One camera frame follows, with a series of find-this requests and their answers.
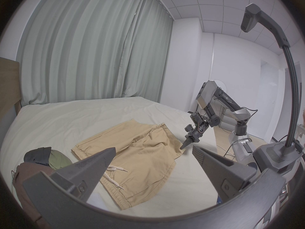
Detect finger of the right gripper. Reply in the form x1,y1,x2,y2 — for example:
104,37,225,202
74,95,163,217
179,137,194,150

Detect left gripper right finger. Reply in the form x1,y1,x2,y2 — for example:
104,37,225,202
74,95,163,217
192,146,258,202

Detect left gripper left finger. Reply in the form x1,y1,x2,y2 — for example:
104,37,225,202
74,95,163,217
50,147,117,202

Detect tan shorts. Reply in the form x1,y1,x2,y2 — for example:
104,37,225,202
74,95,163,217
71,119,186,210

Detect bed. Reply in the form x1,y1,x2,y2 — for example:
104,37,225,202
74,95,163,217
0,57,222,218

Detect white garment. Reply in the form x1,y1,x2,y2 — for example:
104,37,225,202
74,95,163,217
86,190,112,206

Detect green garment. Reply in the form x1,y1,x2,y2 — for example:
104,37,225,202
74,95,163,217
49,150,72,170

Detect black garment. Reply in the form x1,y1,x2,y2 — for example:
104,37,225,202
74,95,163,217
24,147,52,165

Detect brown garment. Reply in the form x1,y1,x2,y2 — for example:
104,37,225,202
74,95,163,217
11,162,56,226

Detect pale green curtain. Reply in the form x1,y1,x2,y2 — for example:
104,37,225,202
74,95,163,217
17,0,173,105

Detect round wall mirror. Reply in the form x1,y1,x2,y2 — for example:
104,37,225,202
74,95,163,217
213,80,227,91

